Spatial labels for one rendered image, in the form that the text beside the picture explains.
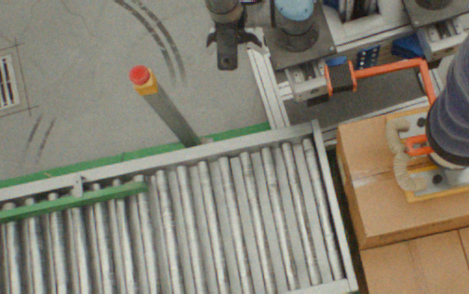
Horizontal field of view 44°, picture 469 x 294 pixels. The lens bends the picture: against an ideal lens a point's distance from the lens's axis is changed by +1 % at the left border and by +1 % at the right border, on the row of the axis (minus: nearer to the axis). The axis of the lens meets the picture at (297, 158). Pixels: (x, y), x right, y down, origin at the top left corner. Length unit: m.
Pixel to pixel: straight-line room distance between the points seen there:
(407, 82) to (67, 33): 1.87
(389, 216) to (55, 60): 2.17
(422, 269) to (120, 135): 1.71
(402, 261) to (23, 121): 2.11
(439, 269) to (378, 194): 0.53
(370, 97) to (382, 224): 1.04
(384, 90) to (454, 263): 0.94
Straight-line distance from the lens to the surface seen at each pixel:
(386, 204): 1.94
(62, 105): 3.33
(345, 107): 2.81
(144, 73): 2.06
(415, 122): 1.88
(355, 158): 1.97
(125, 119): 3.18
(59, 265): 2.53
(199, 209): 2.45
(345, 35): 2.13
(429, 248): 2.35
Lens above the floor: 2.84
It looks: 75 degrees down
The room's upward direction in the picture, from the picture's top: 10 degrees counter-clockwise
